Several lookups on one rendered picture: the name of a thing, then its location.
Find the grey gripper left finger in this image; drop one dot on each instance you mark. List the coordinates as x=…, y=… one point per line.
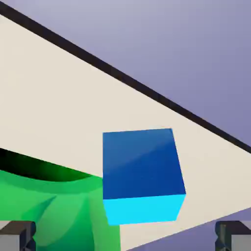
x=17, y=235

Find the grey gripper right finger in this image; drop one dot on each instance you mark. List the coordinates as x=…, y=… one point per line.
x=233, y=235

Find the small blue cube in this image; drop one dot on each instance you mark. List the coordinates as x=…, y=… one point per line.
x=143, y=176

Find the large green box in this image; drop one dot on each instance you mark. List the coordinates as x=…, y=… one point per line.
x=62, y=211

